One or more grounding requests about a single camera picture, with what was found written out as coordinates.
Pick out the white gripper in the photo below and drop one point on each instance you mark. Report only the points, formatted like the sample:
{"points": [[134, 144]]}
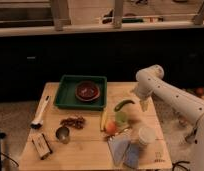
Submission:
{"points": [[143, 93]]}

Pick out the green pepper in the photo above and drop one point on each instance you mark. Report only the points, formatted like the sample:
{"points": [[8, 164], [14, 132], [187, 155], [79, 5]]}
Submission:
{"points": [[120, 105]]}

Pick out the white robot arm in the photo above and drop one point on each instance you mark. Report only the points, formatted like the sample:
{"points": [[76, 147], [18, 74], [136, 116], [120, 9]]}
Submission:
{"points": [[150, 81]]}

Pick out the green plastic cup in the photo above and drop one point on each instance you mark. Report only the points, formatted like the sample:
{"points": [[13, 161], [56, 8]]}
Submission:
{"points": [[121, 118]]}

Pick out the small metal cup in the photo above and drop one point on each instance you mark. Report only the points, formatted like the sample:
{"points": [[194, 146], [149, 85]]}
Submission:
{"points": [[63, 135]]}

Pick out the metal knife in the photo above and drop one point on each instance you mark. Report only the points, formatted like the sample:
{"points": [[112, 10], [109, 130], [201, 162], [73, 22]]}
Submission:
{"points": [[108, 137]]}

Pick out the orange fruit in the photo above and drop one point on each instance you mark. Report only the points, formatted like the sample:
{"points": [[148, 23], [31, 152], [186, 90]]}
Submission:
{"points": [[110, 127]]}

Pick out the yellow banana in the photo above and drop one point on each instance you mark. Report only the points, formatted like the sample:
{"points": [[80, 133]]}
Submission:
{"points": [[103, 120]]}

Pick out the grey folded cloth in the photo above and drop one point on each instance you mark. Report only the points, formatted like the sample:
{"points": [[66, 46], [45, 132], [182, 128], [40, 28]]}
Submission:
{"points": [[118, 146]]}

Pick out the blue grey cloth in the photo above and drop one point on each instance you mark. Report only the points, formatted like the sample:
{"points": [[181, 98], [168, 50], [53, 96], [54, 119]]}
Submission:
{"points": [[131, 156]]}

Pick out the dark red bowl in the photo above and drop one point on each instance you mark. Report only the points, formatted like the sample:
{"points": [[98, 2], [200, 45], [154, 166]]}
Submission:
{"points": [[87, 91]]}

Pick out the brown dried food pile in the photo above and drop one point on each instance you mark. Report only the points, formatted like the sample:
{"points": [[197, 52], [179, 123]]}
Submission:
{"points": [[75, 122]]}

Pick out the green plastic tray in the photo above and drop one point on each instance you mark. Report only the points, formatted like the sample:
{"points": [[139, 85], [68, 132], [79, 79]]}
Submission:
{"points": [[66, 99]]}

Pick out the small brown box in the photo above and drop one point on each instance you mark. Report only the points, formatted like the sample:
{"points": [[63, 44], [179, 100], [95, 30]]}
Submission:
{"points": [[41, 145]]}

